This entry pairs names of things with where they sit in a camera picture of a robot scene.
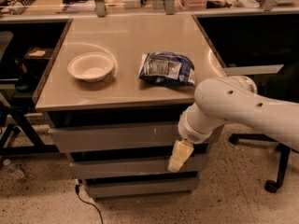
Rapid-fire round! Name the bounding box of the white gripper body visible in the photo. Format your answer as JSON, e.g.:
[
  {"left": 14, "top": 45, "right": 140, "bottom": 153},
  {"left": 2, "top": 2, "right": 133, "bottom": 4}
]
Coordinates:
[{"left": 178, "top": 111, "right": 211, "bottom": 144}]

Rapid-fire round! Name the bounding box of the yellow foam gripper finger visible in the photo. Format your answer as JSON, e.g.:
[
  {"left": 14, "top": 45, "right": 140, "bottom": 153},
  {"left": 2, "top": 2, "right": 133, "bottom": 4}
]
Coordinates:
[{"left": 168, "top": 140, "right": 193, "bottom": 173}]

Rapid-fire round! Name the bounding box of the grey top drawer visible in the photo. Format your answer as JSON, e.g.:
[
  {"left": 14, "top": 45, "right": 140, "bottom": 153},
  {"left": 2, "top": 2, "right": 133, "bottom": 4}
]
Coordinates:
[{"left": 48, "top": 119, "right": 226, "bottom": 154}]

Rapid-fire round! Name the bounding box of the grey drawer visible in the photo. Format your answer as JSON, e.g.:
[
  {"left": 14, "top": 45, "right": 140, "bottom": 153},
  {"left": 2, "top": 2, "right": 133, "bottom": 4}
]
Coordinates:
[
  {"left": 68, "top": 153, "right": 210, "bottom": 180},
  {"left": 84, "top": 177, "right": 199, "bottom": 199},
  {"left": 48, "top": 119, "right": 226, "bottom": 154}
]

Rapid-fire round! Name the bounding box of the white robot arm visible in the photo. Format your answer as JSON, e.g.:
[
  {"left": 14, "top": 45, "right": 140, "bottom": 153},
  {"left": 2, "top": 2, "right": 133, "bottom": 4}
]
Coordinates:
[{"left": 168, "top": 76, "right": 299, "bottom": 172}]

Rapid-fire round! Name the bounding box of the grey drawer cabinet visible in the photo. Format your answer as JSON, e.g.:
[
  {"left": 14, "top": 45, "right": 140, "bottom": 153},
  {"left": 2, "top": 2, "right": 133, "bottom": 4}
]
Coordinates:
[{"left": 36, "top": 15, "right": 225, "bottom": 187}]

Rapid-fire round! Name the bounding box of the grey bottom drawer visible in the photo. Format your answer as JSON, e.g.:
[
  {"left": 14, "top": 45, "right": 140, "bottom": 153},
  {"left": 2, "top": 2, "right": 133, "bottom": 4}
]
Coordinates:
[{"left": 84, "top": 177, "right": 199, "bottom": 199}]

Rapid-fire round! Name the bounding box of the grey middle drawer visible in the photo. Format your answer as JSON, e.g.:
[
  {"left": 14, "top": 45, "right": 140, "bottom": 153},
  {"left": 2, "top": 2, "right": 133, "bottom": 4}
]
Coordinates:
[{"left": 68, "top": 153, "right": 210, "bottom": 180}]

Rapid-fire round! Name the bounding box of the blue chip bag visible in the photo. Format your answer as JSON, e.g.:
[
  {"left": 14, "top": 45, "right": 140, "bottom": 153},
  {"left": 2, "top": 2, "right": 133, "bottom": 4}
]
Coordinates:
[{"left": 138, "top": 51, "right": 195, "bottom": 88}]

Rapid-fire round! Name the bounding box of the black office chair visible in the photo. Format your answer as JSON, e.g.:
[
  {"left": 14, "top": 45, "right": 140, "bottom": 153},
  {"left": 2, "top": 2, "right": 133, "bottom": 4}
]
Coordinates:
[{"left": 228, "top": 133, "right": 299, "bottom": 194}]

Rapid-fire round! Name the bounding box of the white paper bowl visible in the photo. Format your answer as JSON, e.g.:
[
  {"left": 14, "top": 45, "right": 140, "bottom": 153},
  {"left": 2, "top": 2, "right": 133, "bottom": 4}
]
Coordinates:
[{"left": 67, "top": 52, "right": 115, "bottom": 83}]

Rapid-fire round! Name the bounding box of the clear plastic bottle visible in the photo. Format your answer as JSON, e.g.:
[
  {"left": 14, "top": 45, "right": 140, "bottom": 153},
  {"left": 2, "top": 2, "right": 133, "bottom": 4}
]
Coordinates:
[{"left": 3, "top": 159, "right": 25, "bottom": 180}]

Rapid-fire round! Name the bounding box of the long grey workbench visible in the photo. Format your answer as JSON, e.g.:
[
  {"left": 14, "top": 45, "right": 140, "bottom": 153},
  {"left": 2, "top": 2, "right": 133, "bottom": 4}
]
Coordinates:
[{"left": 1, "top": 0, "right": 299, "bottom": 21}]

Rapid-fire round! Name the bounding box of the black power cable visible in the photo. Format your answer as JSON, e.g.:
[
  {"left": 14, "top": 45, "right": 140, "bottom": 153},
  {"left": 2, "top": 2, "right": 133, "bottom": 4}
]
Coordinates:
[{"left": 74, "top": 184, "right": 105, "bottom": 224}]

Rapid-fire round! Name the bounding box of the black table frame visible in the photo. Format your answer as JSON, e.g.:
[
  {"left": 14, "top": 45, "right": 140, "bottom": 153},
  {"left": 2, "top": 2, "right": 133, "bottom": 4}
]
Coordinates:
[{"left": 0, "top": 103, "right": 59, "bottom": 159}]

